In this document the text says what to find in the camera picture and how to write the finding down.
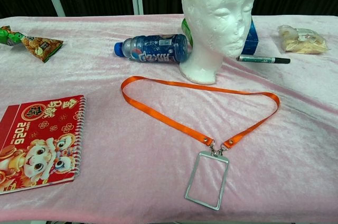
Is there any blue cookie box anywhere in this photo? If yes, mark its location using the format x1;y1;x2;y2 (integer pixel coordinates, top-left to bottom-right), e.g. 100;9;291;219
241;20;260;56

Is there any white foam mannequin head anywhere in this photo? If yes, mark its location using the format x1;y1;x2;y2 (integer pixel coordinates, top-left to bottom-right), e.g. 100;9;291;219
179;0;256;85

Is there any orange lanyard strap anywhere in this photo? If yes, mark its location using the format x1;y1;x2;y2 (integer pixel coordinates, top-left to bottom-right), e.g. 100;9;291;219
120;76;281;211

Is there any red spiral calendar notebook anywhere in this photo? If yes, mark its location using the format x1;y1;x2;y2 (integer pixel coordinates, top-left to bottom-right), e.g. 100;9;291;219
0;95;88;195

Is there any blue drink bottle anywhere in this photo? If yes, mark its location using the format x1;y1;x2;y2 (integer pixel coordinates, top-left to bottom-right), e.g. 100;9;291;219
114;33;191;64

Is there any green marker pen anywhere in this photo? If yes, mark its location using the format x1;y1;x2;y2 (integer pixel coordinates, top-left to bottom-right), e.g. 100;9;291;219
236;54;291;64

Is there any clear bag of yellow snacks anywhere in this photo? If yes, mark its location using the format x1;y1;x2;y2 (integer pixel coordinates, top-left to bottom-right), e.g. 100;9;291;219
276;24;332;55

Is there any pink velvet tablecloth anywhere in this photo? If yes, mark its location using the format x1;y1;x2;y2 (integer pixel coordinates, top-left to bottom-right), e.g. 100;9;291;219
0;14;338;222

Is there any green drink bottle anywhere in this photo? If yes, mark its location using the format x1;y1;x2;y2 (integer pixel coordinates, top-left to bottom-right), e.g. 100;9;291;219
181;18;195;45

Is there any green orange snack packet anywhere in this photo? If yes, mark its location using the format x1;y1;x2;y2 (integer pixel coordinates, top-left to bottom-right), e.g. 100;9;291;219
0;25;64;63

